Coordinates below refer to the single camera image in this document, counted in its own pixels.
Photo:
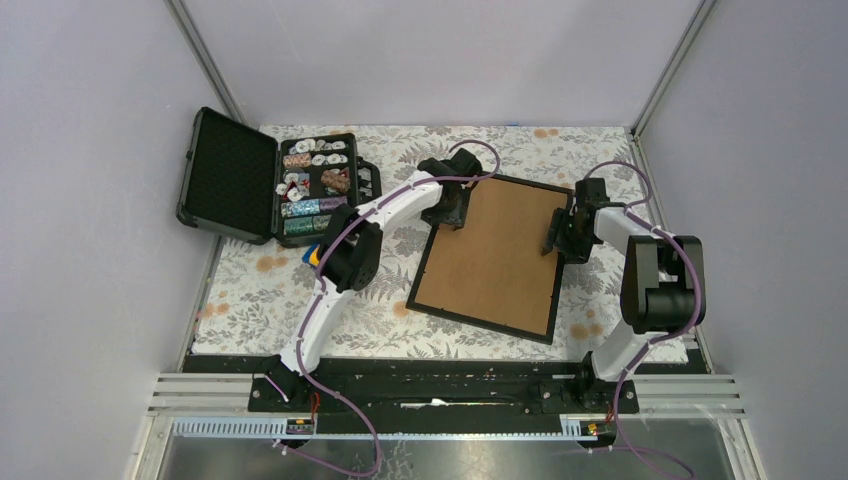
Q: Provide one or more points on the left aluminium corner post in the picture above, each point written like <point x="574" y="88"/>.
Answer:
<point x="203" y="55"/>

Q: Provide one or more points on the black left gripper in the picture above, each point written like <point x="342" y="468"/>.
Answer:
<point x="455" y="219"/>

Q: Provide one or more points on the black picture frame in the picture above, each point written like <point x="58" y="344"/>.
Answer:
<point x="477" y="326"/>

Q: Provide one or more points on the black poker chip case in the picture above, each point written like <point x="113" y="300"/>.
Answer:
<point x="246" y="185"/>

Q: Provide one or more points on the aluminium corner post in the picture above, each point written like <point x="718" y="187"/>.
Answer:
<point x="203" y="55"/>
<point x="688" y="38"/>

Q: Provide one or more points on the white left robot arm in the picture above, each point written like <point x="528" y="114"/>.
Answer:
<point x="348" y="256"/>

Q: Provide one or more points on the right aluminium corner post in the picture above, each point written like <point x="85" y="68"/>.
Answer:
<point x="688" y="38"/>

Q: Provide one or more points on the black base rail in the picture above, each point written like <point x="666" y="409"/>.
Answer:
<point x="440" y="397"/>

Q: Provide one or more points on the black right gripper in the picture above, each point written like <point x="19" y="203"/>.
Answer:
<point x="572" y="254"/>

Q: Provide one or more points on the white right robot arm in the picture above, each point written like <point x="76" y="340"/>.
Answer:
<point x="661" y="293"/>

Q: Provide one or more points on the orange blue toy block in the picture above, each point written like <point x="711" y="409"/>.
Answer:
<point x="311" y="256"/>

